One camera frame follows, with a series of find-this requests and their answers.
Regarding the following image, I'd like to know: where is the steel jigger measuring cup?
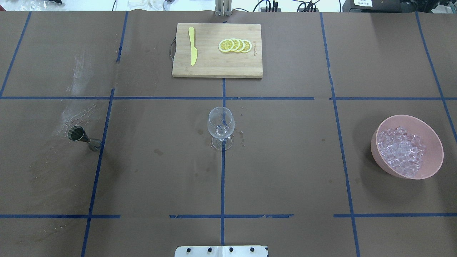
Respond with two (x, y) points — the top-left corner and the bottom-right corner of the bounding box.
(67, 125), (101, 151)

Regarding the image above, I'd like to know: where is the clear wine glass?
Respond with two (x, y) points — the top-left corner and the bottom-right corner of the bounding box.
(207, 107), (235, 151)

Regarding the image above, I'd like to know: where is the clear ice cubes pile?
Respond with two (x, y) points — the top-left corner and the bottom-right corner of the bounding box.
(376, 126), (426, 178)

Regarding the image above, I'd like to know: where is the lemon slice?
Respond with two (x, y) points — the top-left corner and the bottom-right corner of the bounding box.
(240, 39), (252, 53)
(234, 39), (245, 52)
(230, 39), (241, 52)
(218, 39), (235, 52)

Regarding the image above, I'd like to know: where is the yellow plastic knife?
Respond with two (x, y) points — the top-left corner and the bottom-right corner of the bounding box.
(188, 27), (198, 66)

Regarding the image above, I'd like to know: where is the bamboo cutting board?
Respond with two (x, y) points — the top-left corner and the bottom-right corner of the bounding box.
(172, 23), (264, 79)

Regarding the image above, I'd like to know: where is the pink bowl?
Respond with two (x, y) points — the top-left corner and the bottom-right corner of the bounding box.
(370, 115), (444, 180)

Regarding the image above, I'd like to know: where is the aluminium frame post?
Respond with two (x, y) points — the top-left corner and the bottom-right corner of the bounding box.
(215, 0), (233, 16)

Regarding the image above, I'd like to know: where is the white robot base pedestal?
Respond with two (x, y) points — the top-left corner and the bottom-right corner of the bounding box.
(174, 245), (269, 257)

